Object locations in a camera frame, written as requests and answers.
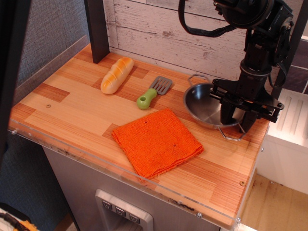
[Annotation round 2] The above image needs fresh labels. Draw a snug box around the stainless steel two-handled pot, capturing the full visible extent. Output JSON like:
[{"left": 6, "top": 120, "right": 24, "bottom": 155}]
[{"left": 183, "top": 74, "right": 246, "bottom": 141}]

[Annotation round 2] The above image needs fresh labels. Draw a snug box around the toy bread loaf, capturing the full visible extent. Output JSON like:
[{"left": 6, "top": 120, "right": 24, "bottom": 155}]
[{"left": 101, "top": 57, "right": 134, "bottom": 94}]

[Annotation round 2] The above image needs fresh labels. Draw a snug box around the clear acrylic counter guard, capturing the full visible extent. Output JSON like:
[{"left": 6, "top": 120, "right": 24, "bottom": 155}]
[{"left": 8, "top": 111, "right": 269, "bottom": 231}]

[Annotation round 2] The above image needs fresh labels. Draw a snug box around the grey toy fridge cabinet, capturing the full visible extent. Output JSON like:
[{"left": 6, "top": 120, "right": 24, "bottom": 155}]
[{"left": 43, "top": 148, "right": 220, "bottom": 231}]

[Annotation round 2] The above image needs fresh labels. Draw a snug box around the yellow object bottom left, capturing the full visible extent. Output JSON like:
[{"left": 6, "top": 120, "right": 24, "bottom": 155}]
[{"left": 13, "top": 220, "right": 38, "bottom": 231}]

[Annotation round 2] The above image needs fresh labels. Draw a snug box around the dark left shelf post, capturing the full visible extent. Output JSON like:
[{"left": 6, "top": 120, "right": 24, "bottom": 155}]
[{"left": 84, "top": 0, "right": 110, "bottom": 64}]

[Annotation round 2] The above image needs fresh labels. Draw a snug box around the dark right shelf post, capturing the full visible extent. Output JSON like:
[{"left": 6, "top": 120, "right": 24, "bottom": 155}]
[{"left": 271, "top": 0, "right": 308, "bottom": 99}]

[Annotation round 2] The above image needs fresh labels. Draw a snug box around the dark shelf post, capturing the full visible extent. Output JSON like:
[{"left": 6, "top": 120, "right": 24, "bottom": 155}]
[
  {"left": 84, "top": 0, "right": 110, "bottom": 64},
  {"left": 271, "top": 0, "right": 308, "bottom": 99}
]

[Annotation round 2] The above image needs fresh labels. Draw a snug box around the green-handled grey toy spatula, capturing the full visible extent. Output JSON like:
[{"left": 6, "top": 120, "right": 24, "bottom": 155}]
[{"left": 136, "top": 76, "right": 173, "bottom": 110}]

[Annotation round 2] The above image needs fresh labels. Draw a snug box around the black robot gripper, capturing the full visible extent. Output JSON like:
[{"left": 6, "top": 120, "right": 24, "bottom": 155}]
[{"left": 212, "top": 68, "right": 284, "bottom": 132}]

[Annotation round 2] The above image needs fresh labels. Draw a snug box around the folded orange cloth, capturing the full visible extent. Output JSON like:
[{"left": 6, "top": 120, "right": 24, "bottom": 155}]
[{"left": 112, "top": 109, "right": 204, "bottom": 179}]

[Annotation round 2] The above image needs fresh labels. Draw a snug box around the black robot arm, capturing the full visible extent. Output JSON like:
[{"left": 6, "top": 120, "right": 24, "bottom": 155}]
[{"left": 212, "top": 0, "right": 294, "bottom": 132}]

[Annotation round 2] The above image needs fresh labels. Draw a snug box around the silver dispenser button panel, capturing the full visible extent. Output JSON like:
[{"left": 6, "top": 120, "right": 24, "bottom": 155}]
[{"left": 95, "top": 189, "right": 154, "bottom": 231}]

